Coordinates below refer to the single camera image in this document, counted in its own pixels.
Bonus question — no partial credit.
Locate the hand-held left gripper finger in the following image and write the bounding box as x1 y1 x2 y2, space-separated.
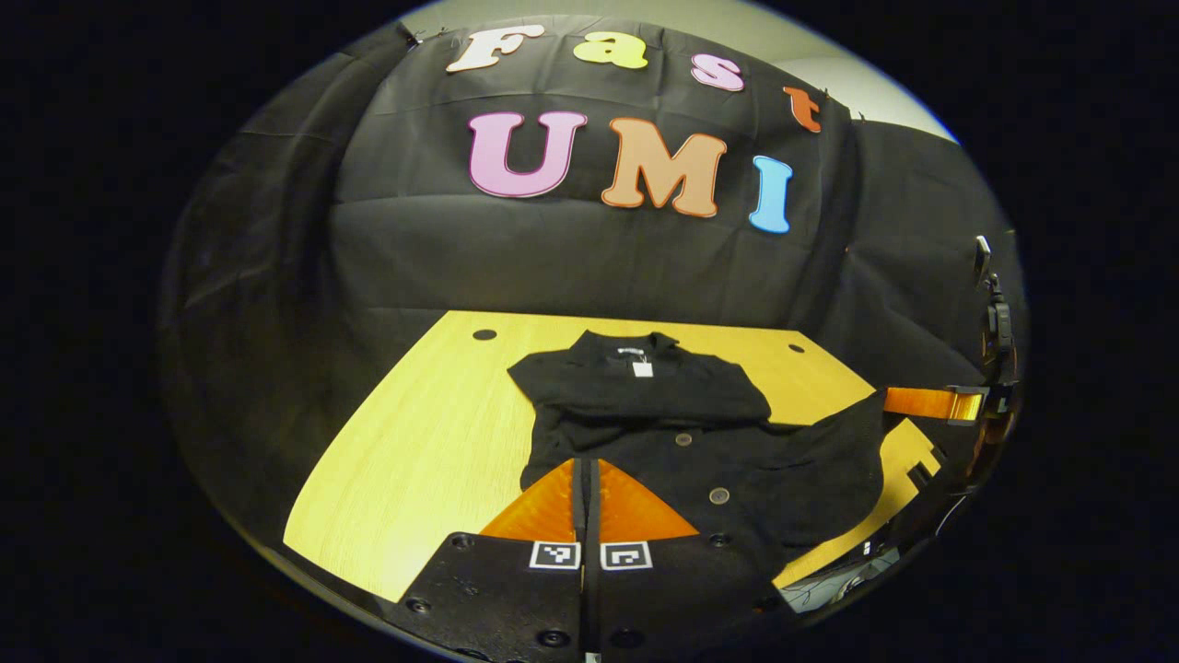
403 458 589 663
588 458 793 663

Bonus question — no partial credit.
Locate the black button-up garment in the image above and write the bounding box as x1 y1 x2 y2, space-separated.
507 330 922 590

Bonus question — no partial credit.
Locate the black backdrop cloth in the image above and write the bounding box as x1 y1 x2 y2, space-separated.
158 14 1023 572

